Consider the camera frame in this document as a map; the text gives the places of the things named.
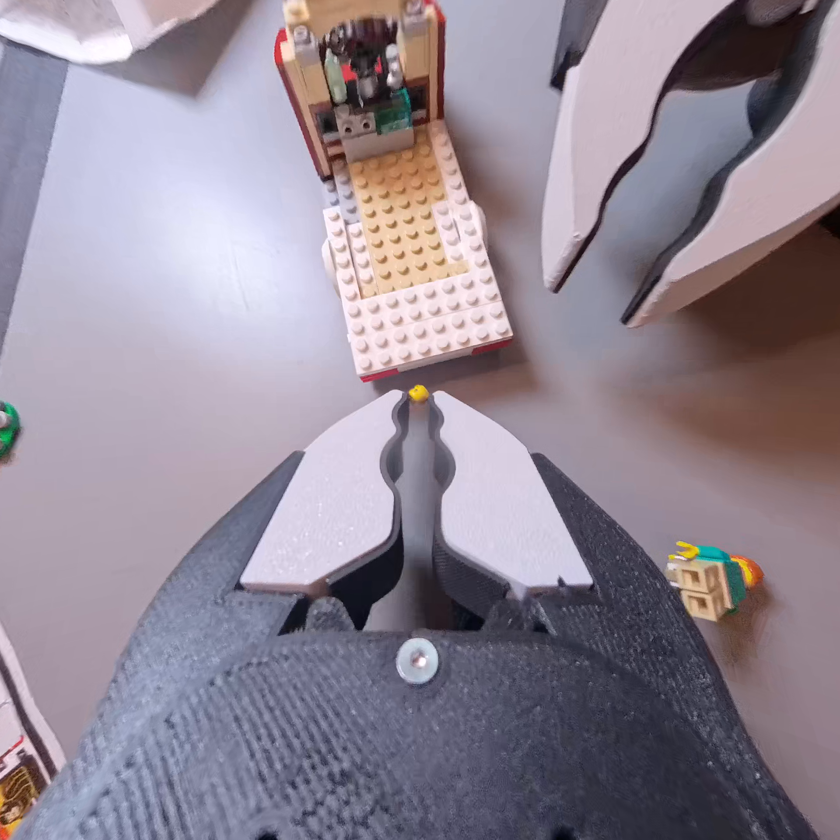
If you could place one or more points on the small lego campfire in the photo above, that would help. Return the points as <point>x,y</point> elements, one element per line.
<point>8,430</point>

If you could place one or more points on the white tan lego house model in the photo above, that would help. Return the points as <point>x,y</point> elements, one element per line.
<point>407,229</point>

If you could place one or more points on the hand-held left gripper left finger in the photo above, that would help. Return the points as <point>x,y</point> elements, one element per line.
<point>321,518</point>

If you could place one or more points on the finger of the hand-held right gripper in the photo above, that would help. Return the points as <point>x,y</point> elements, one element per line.
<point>604,118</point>
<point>787,197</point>

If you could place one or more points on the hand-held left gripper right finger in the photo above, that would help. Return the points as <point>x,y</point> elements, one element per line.
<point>512,518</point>

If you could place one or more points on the yellow minifigure head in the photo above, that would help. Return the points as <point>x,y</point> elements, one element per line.
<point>418,394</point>

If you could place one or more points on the white paper bag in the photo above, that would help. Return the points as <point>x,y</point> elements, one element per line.
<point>98,26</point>

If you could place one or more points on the lego sticker sheet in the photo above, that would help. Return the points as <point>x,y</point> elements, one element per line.
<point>19,754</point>

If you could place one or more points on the green minifigure torso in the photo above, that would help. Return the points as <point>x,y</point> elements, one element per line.
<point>728,581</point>

